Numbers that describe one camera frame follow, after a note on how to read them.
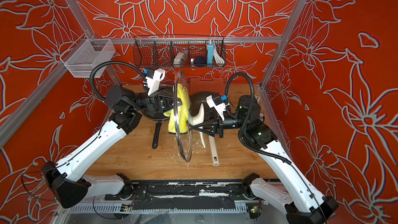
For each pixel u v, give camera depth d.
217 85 1.15
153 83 0.45
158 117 0.92
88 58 0.92
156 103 0.46
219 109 0.48
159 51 1.01
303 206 0.37
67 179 0.39
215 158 0.72
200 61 0.96
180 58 0.92
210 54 0.88
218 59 0.91
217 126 0.49
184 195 0.73
